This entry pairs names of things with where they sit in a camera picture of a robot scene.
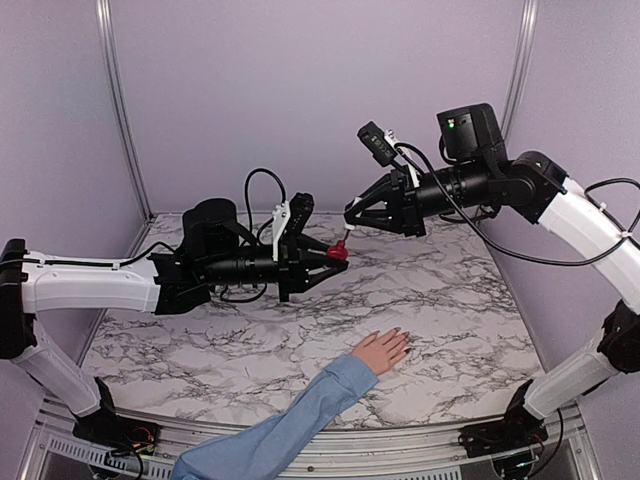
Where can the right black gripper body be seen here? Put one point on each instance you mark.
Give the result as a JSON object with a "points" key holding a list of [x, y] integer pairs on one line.
{"points": [[408, 203]]}

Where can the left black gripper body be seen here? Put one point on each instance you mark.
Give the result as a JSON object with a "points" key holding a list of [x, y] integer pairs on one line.
{"points": [[289, 267]]}

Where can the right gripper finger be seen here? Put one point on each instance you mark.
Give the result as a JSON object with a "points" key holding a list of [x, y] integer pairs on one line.
{"points": [[379, 220], [372, 203]]}

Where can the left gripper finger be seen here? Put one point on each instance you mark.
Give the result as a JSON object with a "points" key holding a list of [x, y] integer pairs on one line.
{"points": [[314, 277], [312, 248]]}

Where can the red nail polish bottle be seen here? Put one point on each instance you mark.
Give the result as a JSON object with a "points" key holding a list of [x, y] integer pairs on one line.
{"points": [[338, 251]]}

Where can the blue sleeved forearm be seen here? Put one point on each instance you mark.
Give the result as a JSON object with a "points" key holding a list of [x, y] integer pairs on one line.
{"points": [[266, 449]]}

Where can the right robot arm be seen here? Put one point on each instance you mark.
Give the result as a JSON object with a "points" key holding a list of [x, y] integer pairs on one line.
{"points": [[479, 173]]}

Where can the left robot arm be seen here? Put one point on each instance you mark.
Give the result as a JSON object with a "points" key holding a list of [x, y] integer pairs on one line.
{"points": [[216, 250]]}

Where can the mannequin hand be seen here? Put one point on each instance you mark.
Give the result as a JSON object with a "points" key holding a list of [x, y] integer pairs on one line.
{"points": [[381, 352]]}

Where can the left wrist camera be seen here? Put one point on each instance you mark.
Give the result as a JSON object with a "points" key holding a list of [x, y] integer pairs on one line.
{"points": [[289, 219]]}

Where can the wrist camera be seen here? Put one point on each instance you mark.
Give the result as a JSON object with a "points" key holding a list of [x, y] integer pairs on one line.
{"points": [[383, 145], [289, 219]]}

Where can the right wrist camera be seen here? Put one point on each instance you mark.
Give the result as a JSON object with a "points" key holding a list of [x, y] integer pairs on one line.
{"points": [[383, 145]]}

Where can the front aluminium rail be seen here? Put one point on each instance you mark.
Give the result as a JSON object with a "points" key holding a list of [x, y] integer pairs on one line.
{"points": [[416, 452]]}

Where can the right aluminium frame post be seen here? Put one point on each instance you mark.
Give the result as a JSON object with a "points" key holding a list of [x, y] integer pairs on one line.
{"points": [[521, 64]]}

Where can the aluminium frame post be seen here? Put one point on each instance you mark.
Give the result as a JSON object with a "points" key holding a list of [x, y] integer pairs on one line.
{"points": [[521, 64], [110, 59]]}

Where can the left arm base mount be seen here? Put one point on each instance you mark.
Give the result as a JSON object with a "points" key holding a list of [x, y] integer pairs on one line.
{"points": [[125, 436]]}

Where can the left aluminium frame post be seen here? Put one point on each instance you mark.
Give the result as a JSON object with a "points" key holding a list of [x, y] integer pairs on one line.
{"points": [[110, 59]]}

